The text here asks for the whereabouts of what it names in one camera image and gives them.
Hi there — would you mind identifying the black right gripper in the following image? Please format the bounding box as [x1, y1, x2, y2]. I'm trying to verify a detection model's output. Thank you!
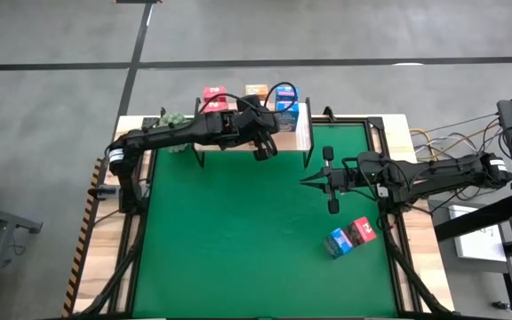
[299, 145, 388, 215]

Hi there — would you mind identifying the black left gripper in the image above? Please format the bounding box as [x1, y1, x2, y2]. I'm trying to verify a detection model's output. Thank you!
[225, 95, 282, 162]

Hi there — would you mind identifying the blue Rice Krispies cereal box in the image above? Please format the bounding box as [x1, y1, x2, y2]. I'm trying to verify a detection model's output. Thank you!
[323, 228, 355, 259]
[276, 100, 300, 133]
[276, 85, 300, 102]

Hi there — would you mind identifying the orange Frosted Mini Wheats box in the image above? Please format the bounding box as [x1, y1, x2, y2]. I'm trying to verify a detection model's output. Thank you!
[244, 84, 269, 101]

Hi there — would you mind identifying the wooden shelf with black legs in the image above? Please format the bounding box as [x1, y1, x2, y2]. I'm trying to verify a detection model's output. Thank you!
[192, 96, 315, 169]

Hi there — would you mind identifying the artificial green plant in pot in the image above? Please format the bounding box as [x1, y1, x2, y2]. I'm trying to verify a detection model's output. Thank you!
[157, 112, 190, 155]

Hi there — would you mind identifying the green table mat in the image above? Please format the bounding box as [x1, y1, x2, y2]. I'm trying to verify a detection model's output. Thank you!
[132, 124, 399, 319]

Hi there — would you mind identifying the black metal beam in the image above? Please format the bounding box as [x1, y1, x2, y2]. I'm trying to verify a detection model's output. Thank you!
[433, 193, 512, 244]

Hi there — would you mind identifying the black table clamp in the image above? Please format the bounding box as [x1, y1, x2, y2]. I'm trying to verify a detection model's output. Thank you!
[87, 185, 119, 200]

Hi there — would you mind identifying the white box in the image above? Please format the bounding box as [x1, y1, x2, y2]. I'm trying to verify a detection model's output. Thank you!
[448, 204, 508, 263]

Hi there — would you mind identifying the yellow black hazard tape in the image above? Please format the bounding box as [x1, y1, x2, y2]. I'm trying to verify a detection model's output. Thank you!
[62, 164, 102, 319]

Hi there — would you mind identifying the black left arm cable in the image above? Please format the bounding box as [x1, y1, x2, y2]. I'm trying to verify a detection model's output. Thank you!
[196, 81, 298, 117]

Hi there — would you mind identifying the black metal table frame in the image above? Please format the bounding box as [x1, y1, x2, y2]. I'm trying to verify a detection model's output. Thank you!
[76, 105, 455, 320]

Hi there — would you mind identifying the yellow cable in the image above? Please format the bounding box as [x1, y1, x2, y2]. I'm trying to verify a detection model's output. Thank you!
[409, 118, 504, 152]

